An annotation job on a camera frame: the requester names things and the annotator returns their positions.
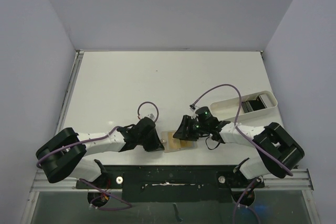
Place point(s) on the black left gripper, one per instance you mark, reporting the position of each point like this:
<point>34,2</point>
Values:
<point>156,145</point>

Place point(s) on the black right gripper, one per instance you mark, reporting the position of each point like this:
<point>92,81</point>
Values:
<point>187,127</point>

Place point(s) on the yellow credit card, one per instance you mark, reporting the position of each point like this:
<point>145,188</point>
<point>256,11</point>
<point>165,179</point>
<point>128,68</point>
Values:
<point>173,144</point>
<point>186,144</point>

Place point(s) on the beige card holder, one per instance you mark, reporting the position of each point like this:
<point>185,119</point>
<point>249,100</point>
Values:
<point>164,142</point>

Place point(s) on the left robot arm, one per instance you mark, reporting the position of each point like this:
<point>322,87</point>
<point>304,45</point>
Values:
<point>65,154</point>

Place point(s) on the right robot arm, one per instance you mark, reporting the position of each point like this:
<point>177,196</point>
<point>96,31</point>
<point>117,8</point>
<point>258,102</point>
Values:
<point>278,152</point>

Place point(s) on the black cards in tray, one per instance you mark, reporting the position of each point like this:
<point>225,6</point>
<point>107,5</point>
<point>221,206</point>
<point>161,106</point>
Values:
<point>251,106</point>

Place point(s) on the white plastic tray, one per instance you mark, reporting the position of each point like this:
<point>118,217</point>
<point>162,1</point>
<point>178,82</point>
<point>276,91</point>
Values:
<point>226,110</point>

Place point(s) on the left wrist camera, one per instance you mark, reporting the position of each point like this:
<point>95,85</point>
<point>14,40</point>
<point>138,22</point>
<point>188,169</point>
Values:
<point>150,116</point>

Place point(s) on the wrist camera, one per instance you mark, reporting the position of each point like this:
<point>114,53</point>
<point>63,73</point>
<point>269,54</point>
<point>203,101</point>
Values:
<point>150,116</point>
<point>194,107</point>

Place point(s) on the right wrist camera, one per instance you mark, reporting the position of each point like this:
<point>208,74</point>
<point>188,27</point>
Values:
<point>194,107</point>

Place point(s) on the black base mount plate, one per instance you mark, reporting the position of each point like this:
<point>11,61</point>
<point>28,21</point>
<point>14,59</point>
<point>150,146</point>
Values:
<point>173,183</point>

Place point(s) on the aluminium table frame rail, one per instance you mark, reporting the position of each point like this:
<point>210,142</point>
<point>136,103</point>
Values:
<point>70,87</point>

